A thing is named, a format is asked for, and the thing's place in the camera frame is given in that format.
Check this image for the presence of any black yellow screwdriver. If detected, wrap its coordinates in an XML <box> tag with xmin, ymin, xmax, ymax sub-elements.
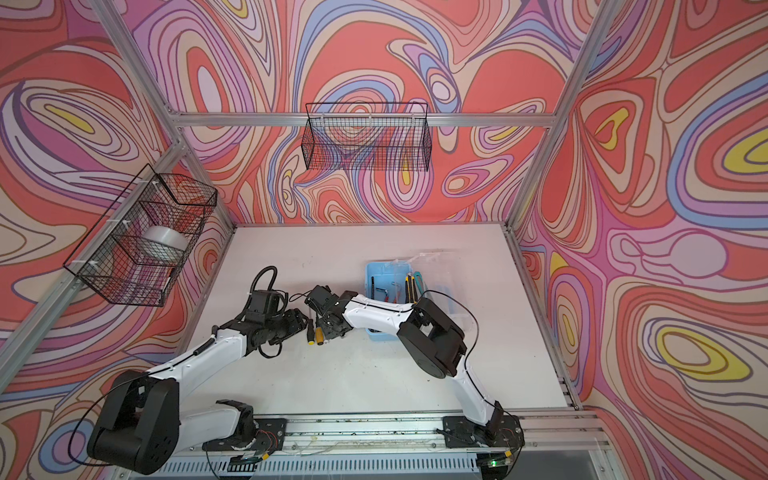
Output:
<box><xmin>306</xmin><ymin>325</ymin><xmax>316</xmax><ymax>345</ymax></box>

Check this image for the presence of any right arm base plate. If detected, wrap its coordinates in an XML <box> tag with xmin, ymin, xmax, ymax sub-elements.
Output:
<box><xmin>438</xmin><ymin>415</ymin><xmax>525</xmax><ymax>451</ymax></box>

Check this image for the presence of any clear tool box lid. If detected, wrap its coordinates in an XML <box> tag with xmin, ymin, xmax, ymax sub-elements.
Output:
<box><xmin>408</xmin><ymin>250</ymin><xmax>462</xmax><ymax>316</ymax></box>

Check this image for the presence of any grey tape roll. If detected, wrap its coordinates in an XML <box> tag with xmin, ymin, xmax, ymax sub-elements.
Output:
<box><xmin>139</xmin><ymin>225</ymin><xmax>189</xmax><ymax>266</ymax></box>

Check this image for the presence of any black wire basket on left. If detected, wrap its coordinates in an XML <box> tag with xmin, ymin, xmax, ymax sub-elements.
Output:
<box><xmin>63</xmin><ymin>165</ymin><xmax>218</xmax><ymax>307</ymax></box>

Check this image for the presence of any black wire basket at back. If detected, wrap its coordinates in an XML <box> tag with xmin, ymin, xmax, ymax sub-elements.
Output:
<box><xmin>301</xmin><ymin>101</ymin><xmax>432</xmax><ymax>173</ymax></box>

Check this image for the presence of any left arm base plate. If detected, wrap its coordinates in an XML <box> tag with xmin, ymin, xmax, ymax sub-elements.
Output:
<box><xmin>202</xmin><ymin>417</ymin><xmax>288</xmax><ymax>454</ymax></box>

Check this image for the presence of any teal utility knife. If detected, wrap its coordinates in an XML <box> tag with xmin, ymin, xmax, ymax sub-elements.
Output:
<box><xmin>412</xmin><ymin>271</ymin><xmax>426</xmax><ymax>299</ymax></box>

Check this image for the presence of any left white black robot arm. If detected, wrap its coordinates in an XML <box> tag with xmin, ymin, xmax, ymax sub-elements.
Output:
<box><xmin>86</xmin><ymin>290</ymin><xmax>309</xmax><ymax>475</ymax></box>

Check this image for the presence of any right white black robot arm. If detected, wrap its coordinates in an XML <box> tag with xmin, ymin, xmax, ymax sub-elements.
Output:
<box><xmin>305</xmin><ymin>285</ymin><xmax>505</xmax><ymax>446</ymax></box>

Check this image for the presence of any yellow black utility knife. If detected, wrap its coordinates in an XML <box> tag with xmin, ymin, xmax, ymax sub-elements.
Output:
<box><xmin>405</xmin><ymin>274</ymin><xmax>418</xmax><ymax>303</ymax></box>

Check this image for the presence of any black wire basket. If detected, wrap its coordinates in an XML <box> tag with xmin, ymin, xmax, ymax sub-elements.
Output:
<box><xmin>301</xmin><ymin>101</ymin><xmax>432</xmax><ymax>173</ymax></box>
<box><xmin>63</xmin><ymin>165</ymin><xmax>218</xmax><ymax>307</ymax></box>

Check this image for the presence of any blue plastic tool box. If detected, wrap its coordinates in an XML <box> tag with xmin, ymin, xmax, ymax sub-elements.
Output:
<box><xmin>364</xmin><ymin>260</ymin><xmax>414</xmax><ymax>304</ymax></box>

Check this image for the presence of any aluminium front rail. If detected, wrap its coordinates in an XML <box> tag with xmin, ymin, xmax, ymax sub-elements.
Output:
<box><xmin>119</xmin><ymin>410</ymin><xmax>613</xmax><ymax>457</ymax></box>

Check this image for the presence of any orange handled screwdriver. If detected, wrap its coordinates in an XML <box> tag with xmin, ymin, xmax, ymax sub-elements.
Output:
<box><xmin>314</xmin><ymin>327</ymin><xmax>325</xmax><ymax>345</ymax></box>

